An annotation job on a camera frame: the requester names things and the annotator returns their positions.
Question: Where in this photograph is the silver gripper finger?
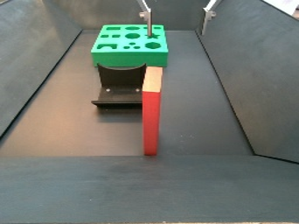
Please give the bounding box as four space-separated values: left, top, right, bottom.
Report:
136 0 152 37
201 0 219 35

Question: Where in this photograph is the red double-square block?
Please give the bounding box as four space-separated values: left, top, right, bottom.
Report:
143 66 163 156

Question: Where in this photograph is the green foam shape board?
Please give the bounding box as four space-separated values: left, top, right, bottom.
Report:
91 24 168 67

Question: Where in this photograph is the black curved holder stand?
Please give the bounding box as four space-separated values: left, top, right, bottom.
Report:
91 64 147 107

